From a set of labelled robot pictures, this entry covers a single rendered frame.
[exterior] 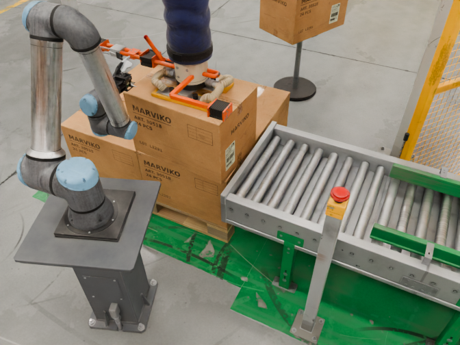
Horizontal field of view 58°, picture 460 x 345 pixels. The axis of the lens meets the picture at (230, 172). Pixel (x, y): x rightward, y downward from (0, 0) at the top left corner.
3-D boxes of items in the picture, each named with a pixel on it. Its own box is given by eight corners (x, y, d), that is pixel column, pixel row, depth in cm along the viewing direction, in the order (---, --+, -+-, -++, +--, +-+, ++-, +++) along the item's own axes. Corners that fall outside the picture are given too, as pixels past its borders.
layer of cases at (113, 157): (285, 136, 319) (290, 92, 292) (226, 228, 255) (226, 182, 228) (155, 98, 359) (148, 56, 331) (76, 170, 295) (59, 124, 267)
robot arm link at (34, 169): (48, 201, 167) (50, 2, 142) (14, 189, 172) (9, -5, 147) (74, 189, 181) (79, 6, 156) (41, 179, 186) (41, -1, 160)
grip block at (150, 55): (163, 60, 224) (161, 50, 220) (152, 69, 218) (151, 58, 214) (150, 57, 227) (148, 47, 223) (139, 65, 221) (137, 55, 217)
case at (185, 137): (255, 144, 251) (257, 85, 224) (221, 185, 226) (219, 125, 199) (174, 115, 273) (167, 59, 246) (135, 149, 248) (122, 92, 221)
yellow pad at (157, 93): (218, 103, 213) (217, 94, 209) (208, 113, 206) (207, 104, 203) (161, 87, 224) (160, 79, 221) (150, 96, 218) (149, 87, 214)
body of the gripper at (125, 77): (134, 86, 208) (119, 98, 200) (120, 82, 210) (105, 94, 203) (132, 72, 202) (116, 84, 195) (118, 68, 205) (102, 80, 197)
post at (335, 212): (315, 323, 226) (350, 196, 157) (311, 334, 221) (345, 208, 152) (303, 317, 228) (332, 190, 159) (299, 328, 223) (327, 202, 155)
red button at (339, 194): (350, 196, 157) (352, 188, 154) (345, 209, 152) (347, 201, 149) (332, 190, 159) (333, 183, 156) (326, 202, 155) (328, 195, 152)
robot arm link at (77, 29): (94, 3, 146) (142, 129, 202) (64, -3, 149) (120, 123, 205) (76, 22, 140) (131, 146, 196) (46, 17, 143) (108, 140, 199)
